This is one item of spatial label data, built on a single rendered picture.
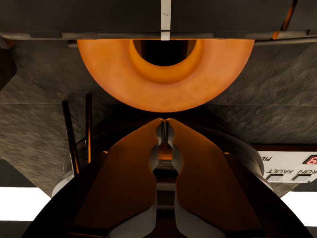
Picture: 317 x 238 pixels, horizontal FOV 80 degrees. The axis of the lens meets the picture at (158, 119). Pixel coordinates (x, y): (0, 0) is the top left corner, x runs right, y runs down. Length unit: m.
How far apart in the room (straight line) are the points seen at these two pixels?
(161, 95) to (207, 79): 0.05
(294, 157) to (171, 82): 0.47
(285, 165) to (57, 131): 0.61
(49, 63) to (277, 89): 0.33
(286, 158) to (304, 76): 0.31
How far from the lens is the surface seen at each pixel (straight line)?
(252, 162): 0.39
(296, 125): 0.54
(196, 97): 0.21
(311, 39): 0.29
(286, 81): 0.34
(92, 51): 0.19
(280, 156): 0.59
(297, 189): 9.02
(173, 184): 0.29
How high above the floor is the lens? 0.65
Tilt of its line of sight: 48 degrees up
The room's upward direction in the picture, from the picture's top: 179 degrees clockwise
